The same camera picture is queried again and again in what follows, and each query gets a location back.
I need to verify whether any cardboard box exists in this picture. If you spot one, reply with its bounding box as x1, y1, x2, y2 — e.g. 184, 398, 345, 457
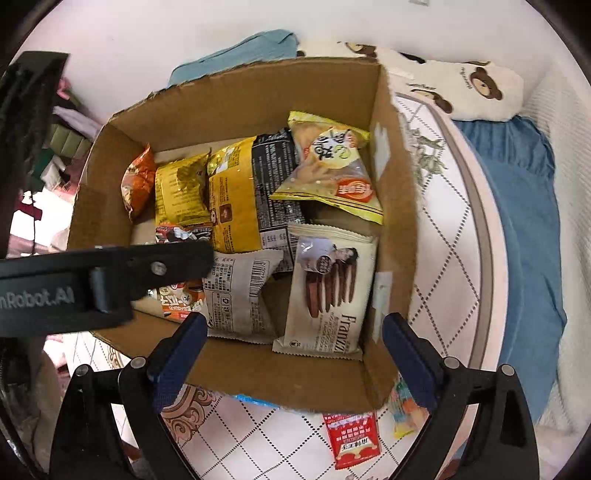
67, 56, 419, 414

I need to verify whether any orange white panda packet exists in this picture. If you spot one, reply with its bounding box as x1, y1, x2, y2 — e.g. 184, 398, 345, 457
148, 279, 206, 321

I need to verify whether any small yellow snack packet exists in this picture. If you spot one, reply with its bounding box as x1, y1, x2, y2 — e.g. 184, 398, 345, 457
154, 154, 213, 228

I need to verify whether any cream biscuit packet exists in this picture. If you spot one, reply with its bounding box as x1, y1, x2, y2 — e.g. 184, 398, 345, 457
272, 223, 379, 361

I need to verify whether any colourful candy packet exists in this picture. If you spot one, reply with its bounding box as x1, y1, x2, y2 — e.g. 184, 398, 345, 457
390, 374, 428, 439

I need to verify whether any bear print pillow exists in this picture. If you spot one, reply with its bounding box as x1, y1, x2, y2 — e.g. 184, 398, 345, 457
295, 39, 525, 123

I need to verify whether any white snack packet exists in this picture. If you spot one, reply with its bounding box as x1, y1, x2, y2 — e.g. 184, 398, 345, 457
201, 249, 284, 344

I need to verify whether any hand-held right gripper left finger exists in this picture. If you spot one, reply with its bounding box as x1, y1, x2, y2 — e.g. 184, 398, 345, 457
50, 313, 208, 480

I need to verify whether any dark red small packet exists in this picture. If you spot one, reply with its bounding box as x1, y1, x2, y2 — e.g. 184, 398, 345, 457
154, 223, 215, 243

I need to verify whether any large yellow black snack bag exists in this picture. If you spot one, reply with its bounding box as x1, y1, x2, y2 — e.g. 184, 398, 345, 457
205, 129, 308, 273

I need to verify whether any blue bedsheet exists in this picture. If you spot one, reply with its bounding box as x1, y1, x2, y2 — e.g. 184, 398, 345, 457
452, 115, 568, 425

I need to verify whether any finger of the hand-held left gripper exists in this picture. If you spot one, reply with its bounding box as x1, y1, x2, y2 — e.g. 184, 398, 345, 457
0, 51, 70, 259
0, 239, 215, 301

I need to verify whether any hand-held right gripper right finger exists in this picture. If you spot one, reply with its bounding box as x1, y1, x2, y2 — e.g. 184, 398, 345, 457
382, 312, 540, 480

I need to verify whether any orange panda snack packet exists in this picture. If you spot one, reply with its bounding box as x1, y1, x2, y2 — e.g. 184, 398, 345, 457
121, 144, 158, 222

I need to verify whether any teal blanket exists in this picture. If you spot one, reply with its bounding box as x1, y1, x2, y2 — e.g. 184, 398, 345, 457
167, 30, 298, 88

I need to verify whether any red snack packet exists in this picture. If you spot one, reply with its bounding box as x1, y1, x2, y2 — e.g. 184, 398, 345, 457
322, 411, 378, 470

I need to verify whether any white textured blanket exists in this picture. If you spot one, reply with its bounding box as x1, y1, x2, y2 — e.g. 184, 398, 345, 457
519, 58, 583, 444

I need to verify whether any pale yellow snack packet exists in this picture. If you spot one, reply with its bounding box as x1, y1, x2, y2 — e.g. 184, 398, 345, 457
269, 111, 385, 225

